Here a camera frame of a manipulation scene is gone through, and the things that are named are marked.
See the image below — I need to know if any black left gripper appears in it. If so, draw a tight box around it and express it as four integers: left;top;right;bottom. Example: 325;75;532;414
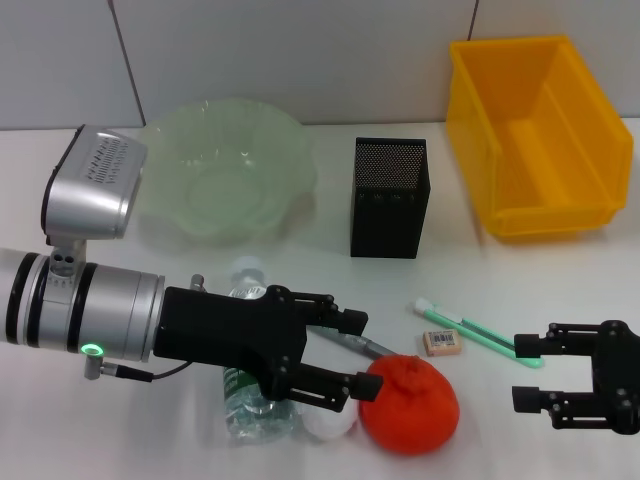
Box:
152;285;370;401

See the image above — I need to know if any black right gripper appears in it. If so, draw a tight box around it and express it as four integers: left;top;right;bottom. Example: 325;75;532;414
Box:
510;318;640;436

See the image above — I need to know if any red-orange toy orange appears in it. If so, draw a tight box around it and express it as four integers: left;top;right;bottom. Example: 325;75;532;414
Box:
358;353;460;455

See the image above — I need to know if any white paper ball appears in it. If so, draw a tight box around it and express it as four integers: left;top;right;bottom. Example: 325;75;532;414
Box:
301;399;359;444

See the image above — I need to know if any green toothbrush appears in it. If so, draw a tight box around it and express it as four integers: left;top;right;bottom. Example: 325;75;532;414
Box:
413;297;546;370

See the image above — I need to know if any clear green-label water bottle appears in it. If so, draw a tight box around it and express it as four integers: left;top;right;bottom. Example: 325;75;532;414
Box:
222;255;307;449

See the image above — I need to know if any grey marker pen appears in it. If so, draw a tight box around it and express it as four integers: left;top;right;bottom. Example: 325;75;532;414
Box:
309;327;401;359

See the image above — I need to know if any beige eraser with barcode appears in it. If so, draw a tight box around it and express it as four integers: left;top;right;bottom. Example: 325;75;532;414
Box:
422;329;462;357

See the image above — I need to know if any black mesh pen holder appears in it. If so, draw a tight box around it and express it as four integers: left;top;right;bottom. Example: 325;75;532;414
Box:
349;136;431;260

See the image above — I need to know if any pale green glass fruit plate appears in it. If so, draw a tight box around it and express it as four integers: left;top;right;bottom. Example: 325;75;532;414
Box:
134;98;320;246

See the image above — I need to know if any yellow plastic storage bin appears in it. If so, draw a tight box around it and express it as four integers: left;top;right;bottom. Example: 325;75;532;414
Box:
445;33;635;244

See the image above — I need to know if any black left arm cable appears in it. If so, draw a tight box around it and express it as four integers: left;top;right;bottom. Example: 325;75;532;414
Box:
82;357;194;382

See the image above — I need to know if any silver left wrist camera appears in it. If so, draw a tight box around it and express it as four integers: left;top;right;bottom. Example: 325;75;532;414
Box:
42;123;150;249

